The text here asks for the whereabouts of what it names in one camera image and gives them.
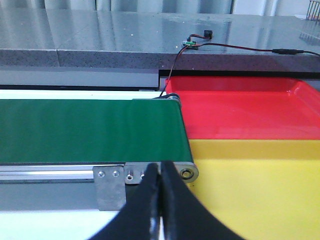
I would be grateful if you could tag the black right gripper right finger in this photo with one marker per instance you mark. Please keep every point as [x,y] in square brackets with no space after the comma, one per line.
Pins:
[184,217]

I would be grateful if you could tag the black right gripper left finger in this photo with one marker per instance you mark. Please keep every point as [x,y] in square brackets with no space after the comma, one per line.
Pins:
[139,218]

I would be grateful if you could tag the yellow plastic tray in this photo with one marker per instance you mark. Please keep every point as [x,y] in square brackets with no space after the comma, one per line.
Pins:
[261,189]

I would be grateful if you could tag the green conveyor belt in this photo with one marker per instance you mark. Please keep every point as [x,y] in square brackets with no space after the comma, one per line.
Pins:
[83,131]

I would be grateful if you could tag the red plastic tray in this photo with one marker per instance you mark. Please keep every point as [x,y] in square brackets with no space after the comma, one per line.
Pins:
[247,108]

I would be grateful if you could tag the small green circuit board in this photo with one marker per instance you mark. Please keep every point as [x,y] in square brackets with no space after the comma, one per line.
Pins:
[192,45]

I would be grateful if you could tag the small black sensor box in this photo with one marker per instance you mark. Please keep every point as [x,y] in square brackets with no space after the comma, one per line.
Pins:
[208,34]

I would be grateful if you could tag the grey stone counter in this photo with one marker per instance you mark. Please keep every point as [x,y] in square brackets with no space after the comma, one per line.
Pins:
[134,40]

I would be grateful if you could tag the grey pleated curtain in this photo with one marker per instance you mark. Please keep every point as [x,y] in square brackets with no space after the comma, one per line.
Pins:
[239,7]

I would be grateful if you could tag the metal conveyor support bracket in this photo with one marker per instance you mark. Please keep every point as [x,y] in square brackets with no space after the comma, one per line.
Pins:
[110,187]

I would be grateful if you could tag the aluminium conveyor frame rail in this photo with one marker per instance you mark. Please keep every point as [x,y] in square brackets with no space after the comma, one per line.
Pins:
[50,173]

